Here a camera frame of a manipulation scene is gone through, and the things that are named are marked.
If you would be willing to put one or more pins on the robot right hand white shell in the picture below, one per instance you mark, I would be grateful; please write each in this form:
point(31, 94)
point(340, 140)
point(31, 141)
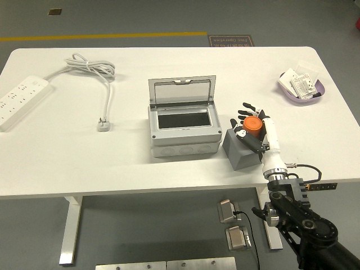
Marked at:
point(271, 137)

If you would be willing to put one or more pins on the orange cylinder battery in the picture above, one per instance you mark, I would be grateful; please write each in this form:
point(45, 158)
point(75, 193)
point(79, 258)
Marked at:
point(253, 125)

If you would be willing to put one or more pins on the transparent hinged box lid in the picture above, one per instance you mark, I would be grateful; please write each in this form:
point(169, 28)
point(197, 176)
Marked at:
point(181, 92)

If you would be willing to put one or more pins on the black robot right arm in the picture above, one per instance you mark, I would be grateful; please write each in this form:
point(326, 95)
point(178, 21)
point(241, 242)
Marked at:
point(306, 222)

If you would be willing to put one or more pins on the grey cube holder round hole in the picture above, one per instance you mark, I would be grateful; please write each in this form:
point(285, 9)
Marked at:
point(239, 154)

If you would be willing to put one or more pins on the purple shallow tray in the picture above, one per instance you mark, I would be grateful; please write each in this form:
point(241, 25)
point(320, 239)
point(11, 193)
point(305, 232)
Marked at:
point(298, 101)

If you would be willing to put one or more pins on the white printed socket module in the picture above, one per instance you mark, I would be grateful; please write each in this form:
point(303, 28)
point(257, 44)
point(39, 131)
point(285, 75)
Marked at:
point(303, 85)

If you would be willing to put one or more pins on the small black part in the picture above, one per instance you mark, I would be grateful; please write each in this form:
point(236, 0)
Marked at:
point(317, 95)

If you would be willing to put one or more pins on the black table control panel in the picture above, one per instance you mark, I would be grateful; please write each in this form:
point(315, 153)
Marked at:
point(323, 186)

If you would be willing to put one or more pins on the clear plastic bag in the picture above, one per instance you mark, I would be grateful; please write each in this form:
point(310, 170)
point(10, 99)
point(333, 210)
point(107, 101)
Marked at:
point(308, 67)

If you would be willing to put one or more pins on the silver foot pedal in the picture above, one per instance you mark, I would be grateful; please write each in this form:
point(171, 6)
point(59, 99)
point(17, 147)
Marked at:
point(226, 211)
point(237, 239)

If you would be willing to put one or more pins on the brown floor sign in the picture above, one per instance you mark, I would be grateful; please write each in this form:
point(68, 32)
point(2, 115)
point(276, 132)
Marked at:
point(230, 40)

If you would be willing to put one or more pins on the yellow floor tape line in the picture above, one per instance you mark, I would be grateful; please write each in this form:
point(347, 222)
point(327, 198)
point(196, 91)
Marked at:
point(112, 36)

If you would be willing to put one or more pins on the brass floor plate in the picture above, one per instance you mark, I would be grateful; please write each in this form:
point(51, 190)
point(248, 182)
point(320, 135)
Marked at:
point(54, 11)

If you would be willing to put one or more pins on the white power strip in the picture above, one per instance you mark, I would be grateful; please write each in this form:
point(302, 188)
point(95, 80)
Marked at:
point(22, 98)

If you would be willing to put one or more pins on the plain white switch plate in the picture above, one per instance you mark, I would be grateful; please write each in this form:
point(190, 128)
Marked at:
point(287, 78)

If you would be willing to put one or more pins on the grey electrical enclosure box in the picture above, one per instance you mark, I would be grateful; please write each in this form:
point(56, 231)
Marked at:
point(182, 137)

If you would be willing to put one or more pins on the grey metal base plate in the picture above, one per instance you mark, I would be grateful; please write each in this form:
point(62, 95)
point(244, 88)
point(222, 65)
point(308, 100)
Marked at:
point(201, 264)
point(129, 266)

